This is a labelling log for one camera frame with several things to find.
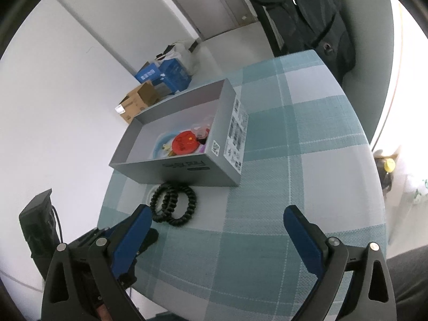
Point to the grey door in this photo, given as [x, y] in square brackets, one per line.
[207, 3]

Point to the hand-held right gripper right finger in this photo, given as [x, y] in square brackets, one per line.
[305, 240]

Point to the teal checkered tablecloth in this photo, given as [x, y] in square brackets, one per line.
[267, 160]

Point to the person's grey trouser leg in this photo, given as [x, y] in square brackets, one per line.
[411, 281]

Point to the grey cardboard box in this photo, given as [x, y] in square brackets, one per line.
[187, 170]

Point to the blue carton with white print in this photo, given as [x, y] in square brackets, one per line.
[147, 73]

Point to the yellow round object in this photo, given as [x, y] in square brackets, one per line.
[390, 166]

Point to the brown cardboard box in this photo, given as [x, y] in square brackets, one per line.
[133, 105]

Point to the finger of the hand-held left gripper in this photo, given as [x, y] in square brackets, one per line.
[149, 238]

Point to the red round badge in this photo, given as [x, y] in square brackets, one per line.
[184, 143]

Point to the black jacket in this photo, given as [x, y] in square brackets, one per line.
[317, 16]

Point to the dark object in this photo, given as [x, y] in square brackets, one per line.
[381, 180]

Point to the white sack with dark contents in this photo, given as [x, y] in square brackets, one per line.
[187, 57]

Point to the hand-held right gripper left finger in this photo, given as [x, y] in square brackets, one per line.
[131, 237]

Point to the blue cardboard box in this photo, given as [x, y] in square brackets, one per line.
[175, 73]

